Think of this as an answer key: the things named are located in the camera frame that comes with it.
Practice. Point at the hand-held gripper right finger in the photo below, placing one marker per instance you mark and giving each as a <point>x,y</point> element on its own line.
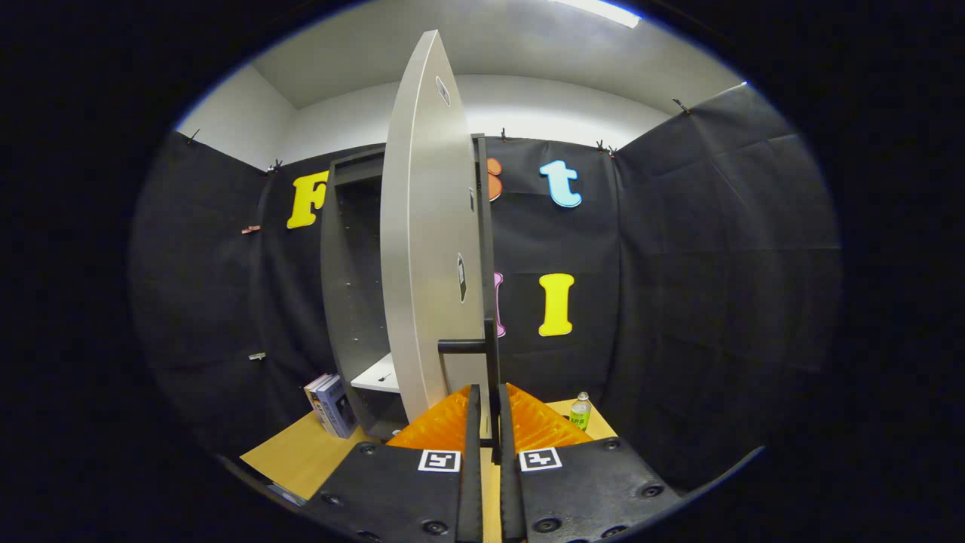
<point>509,490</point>

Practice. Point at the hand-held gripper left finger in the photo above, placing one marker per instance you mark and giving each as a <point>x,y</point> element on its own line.
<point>473,467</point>

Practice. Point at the dark grey shoe cabinet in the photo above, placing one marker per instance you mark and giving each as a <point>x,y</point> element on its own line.
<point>354,264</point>

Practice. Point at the green label bottle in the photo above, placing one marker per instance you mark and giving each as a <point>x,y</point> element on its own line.
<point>580,415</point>

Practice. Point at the blue cover book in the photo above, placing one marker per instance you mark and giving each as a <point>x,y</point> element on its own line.
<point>341,411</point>

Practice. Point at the long ceiling light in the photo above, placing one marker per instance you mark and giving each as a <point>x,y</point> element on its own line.
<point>599,11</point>

